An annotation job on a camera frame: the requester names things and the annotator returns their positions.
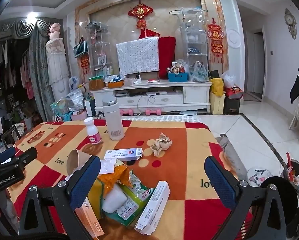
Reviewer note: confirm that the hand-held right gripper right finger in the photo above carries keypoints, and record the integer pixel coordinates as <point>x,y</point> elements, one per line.
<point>219,180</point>

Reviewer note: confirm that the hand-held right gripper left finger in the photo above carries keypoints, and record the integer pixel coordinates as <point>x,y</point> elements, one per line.
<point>85,180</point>

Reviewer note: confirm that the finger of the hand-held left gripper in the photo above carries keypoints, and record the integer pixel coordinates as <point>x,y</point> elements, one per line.
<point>27,156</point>

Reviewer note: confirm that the white blue medicine box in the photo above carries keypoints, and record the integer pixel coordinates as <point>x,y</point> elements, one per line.
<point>122,154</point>

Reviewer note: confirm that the beige plush toy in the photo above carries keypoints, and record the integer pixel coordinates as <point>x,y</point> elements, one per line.
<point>161,143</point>

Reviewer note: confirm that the yellow green cloth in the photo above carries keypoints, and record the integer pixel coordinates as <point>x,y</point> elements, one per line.
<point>95,197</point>

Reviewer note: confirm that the brown paper cup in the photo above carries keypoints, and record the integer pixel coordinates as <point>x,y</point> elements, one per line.
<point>75,161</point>

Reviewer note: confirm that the orange snack bag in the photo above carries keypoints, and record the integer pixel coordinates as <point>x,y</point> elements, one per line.
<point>117,175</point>

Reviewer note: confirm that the green white snack bag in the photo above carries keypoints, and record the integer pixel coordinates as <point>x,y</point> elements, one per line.
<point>114,198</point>

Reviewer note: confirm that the cat print round cushion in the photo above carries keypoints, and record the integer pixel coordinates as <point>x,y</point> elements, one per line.
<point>255,173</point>

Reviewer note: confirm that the orange medicine box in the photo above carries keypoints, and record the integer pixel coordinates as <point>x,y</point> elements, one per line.
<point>90,220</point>

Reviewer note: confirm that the white pink-label pill bottle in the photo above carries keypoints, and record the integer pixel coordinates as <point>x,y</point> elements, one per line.
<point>93,132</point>

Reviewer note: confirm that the patchwork printed blanket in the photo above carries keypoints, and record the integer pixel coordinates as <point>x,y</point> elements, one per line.
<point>169,170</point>

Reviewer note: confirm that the green plastic packet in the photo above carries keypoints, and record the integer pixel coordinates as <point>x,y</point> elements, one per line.
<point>137,197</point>

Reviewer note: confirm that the white thermos bottle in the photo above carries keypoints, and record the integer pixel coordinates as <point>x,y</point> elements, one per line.
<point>113,120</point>

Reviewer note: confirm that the long white medicine box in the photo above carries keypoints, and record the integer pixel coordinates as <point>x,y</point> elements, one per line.
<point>154,205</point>

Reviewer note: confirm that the grey paper sheet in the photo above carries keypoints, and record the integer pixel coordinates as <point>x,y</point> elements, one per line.
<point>188,112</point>

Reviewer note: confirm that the silver foil bag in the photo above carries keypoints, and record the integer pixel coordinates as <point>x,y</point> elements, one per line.
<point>75,100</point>

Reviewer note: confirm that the black box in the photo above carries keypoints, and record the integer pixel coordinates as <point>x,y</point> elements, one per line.
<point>231,106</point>

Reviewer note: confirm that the beige cardboard box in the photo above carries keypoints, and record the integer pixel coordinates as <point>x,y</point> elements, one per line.
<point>217,105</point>

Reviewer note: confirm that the black waste bin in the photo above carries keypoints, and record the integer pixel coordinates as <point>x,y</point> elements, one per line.
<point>295,177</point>

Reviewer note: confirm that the hanging clothes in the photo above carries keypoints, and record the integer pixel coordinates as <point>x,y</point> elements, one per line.
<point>9,72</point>

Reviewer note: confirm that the red gift box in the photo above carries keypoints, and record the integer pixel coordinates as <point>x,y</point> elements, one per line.
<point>233,92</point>

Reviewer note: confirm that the white TV cabinet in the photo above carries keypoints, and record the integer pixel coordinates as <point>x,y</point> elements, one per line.
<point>194,93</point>

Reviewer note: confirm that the grey patterned curtain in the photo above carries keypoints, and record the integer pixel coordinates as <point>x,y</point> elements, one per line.
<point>40,67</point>

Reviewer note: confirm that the yellow bag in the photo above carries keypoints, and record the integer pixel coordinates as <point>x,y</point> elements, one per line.
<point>217,87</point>

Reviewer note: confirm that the gold gift bag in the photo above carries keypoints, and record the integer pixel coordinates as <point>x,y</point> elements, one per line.
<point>97,84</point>

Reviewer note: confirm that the lace-covered standing air conditioner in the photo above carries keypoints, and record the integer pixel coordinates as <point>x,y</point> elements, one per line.
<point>57,65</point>

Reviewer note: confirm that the clear white plastic bag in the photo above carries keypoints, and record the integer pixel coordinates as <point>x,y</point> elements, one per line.
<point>228,78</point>

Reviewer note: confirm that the white green plastic bag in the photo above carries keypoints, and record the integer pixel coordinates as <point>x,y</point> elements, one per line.
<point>199,73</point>

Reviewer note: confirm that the blue storage basket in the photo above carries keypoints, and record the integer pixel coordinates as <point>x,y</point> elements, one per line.
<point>178,77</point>

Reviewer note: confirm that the striped tote bag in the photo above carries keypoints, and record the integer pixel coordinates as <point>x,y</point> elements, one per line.
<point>80,50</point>

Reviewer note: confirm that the door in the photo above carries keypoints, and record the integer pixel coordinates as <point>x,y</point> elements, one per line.
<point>254,65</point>

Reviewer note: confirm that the pink plush toy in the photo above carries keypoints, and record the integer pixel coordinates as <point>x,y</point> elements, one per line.
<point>54,31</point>

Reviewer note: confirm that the clear glass display shelf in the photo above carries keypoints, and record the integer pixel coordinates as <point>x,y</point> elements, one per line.
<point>194,35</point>
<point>99,45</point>

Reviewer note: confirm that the white cloth-covered television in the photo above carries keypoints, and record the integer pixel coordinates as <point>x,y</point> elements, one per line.
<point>138,55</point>

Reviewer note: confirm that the red cloth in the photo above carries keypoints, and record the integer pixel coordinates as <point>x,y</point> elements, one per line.
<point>167,55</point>

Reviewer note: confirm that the red hanging banner ornament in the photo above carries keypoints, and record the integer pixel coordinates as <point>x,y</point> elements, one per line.
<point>215,40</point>

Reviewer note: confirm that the small red wall banner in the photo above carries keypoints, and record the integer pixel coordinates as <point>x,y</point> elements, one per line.
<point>84,66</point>

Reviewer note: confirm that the small white security camera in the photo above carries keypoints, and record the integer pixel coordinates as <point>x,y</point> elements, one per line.
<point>138,79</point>

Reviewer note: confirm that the ornate wall clock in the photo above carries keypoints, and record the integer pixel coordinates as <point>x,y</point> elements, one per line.
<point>290,22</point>

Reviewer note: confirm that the red knot wall ornament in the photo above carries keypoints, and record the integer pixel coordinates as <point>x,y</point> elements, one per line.
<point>140,12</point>

